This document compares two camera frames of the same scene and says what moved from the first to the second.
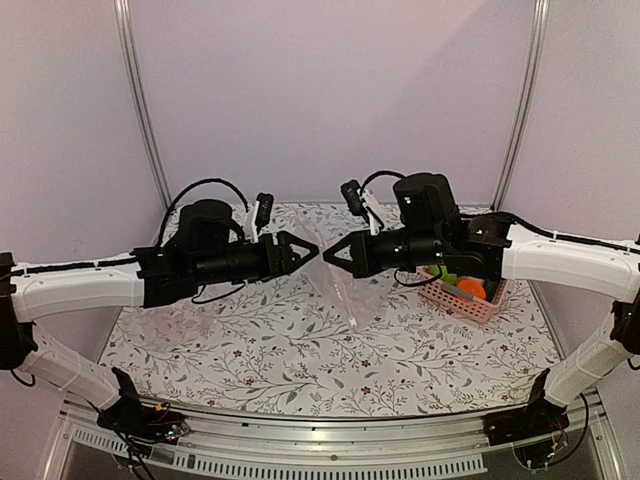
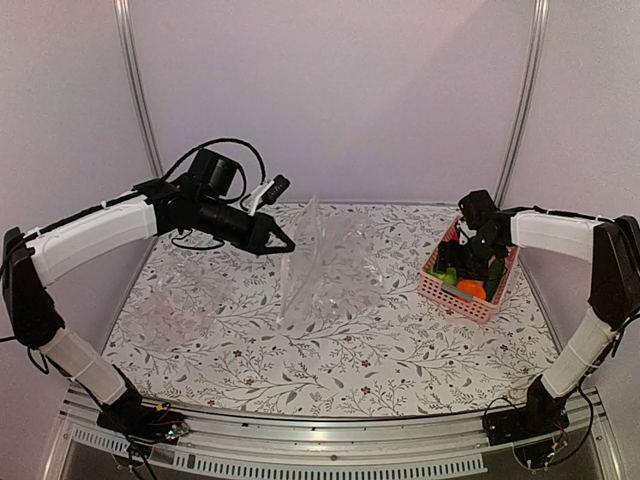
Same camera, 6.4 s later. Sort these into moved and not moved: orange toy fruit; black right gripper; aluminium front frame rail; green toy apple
Moved: black right gripper
Not moved: aluminium front frame rail; orange toy fruit; green toy apple
